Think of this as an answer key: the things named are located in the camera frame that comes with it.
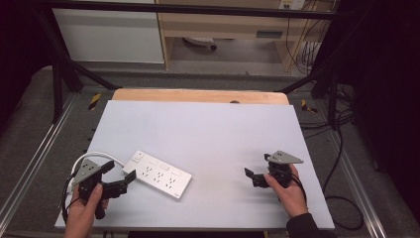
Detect hanging black cable bundle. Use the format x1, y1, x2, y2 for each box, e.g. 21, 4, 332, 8
284, 0, 332, 76

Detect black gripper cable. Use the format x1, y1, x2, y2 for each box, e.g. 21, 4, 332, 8
290, 172, 309, 207
60, 168, 81, 225

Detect wooden table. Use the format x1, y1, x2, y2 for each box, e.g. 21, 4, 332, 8
111, 87, 291, 106

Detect black floor cables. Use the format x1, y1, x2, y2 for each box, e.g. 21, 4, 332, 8
298, 111, 355, 141

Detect person's right hand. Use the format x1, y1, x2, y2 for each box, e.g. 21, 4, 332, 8
262, 164, 310, 219

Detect metal floor rail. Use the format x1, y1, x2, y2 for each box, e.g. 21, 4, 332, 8
325, 128, 388, 238
0, 93, 79, 226

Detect white wall outlet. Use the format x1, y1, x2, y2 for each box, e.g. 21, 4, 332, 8
278, 0, 307, 11

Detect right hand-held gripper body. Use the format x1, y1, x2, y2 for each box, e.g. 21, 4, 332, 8
265, 150, 304, 189

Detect yellow black floor tape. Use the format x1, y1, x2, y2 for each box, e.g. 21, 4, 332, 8
300, 98, 319, 114
87, 92, 102, 112

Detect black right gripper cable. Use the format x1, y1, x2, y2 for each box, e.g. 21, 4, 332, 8
290, 172, 309, 207

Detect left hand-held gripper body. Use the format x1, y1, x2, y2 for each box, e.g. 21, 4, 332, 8
70, 158, 114, 220

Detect person's left hand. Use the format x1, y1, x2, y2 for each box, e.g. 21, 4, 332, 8
63, 182, 110, 233

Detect white power strip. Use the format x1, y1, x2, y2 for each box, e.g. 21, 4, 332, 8
122, 150, 193, 200

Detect office chair base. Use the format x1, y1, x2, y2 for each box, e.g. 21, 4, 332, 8
182, 36, 219, 52

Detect black metal frame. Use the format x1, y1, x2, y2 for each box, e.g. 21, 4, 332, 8
32, 0, 375, 131

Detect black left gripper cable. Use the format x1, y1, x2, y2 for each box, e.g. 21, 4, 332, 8
60, 168, 81, 225

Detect white power strip cable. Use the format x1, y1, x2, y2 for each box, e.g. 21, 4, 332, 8
69, 151, 127, 177

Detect long black floor cable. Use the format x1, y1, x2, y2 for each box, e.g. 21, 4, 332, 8
321, 108, 366, 232

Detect white cabinet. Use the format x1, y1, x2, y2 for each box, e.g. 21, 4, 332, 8
52, 7, 165, 64

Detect light wooden desk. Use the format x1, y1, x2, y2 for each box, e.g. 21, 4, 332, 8
155, 0, 339, 72

